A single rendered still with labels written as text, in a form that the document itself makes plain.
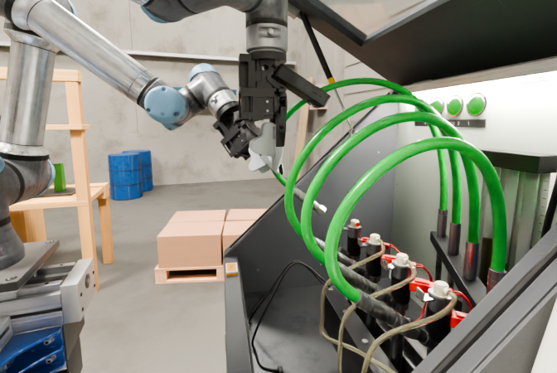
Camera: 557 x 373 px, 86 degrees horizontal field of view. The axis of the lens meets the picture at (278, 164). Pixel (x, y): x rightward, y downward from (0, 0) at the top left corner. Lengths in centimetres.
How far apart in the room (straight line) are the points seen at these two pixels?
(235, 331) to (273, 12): 58
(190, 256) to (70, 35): 219
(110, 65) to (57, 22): 12
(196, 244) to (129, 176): 327
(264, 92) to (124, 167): 524
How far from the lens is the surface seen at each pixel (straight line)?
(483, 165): 42
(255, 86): 55
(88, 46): 74
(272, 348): 80
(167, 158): 680
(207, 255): 269
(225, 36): 708
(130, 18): 709
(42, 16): 78
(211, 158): 684
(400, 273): 49
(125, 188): 577
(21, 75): 93
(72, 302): 85
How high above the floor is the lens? 134
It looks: 8 degrees down
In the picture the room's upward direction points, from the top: straight up
